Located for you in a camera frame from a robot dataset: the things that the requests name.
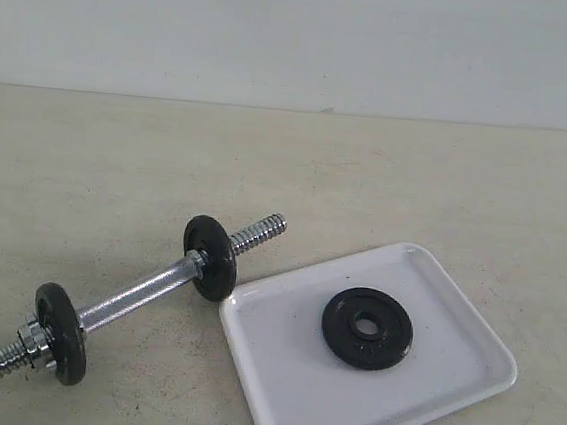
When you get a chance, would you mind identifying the black weight plate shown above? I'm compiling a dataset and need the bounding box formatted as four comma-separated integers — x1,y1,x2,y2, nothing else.
321,287,414,371
183,215,238,303

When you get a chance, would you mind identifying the chrome threaded dumbbell bar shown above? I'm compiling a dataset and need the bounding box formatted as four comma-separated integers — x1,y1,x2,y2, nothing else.
0,213,288,378

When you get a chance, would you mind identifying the white rectangular tray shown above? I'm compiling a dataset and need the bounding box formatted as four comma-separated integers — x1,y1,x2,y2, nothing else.
220,242,518,425

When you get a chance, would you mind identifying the black weight plate far end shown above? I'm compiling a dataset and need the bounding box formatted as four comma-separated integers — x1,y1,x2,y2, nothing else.
35,282,87,386

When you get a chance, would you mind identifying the chrome star collar nut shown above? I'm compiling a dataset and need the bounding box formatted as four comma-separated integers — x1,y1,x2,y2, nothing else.
18,314,56,370

